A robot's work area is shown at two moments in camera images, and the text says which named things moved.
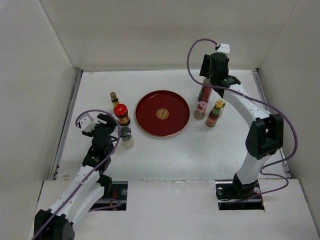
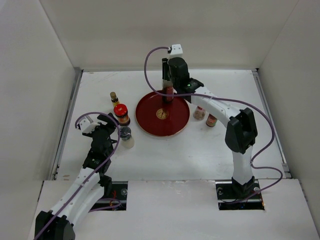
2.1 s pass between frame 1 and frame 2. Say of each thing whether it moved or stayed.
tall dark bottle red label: moved
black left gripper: stayed
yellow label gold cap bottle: stayed
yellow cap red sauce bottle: stayed
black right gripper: moved
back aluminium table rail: stayed
